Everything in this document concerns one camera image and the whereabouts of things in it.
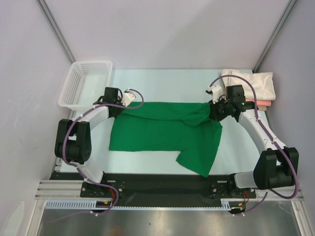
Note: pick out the green t shirt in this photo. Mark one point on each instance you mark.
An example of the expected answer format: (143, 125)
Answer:
(164, 126)

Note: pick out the aluminium corner post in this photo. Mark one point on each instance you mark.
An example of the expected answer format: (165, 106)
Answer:
(289, 8)
(56, 29)

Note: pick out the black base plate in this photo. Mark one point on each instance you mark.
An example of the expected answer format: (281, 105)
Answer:
(165, 191)

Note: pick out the cream folded t shirt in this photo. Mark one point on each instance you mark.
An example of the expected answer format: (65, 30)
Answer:
(261, 82)

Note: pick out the white slotted cable duct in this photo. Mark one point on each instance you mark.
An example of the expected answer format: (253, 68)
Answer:
(99, 205)

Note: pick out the left aluminium corner post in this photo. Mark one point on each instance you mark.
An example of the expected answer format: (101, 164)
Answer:
(56, 29)

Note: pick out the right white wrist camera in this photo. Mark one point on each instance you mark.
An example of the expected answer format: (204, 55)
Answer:
(215, 91)

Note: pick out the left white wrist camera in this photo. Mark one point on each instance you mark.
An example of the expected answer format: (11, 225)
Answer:
(128, 97)

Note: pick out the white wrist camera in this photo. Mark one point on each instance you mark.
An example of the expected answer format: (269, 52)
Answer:
(128, 97)
(215, 91)

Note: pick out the pink folded t shirt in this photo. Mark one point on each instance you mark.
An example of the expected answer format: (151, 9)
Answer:
(265, 103)

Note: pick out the white plastic basket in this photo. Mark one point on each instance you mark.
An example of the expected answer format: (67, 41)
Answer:
(85, 82)

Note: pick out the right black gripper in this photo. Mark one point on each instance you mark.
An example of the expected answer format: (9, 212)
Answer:
(214, 112)

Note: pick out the aluminium front rail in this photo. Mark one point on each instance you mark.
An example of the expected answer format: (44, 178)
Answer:
(71, 190)

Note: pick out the right aluminium corner post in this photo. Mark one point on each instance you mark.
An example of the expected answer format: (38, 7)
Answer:
(289, 8)

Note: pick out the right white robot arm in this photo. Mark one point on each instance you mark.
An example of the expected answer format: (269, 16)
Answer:
(277, 164)

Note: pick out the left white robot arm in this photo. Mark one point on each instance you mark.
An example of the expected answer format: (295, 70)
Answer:
(73, 141)

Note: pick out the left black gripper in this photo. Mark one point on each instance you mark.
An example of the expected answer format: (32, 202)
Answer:
(119, 101)

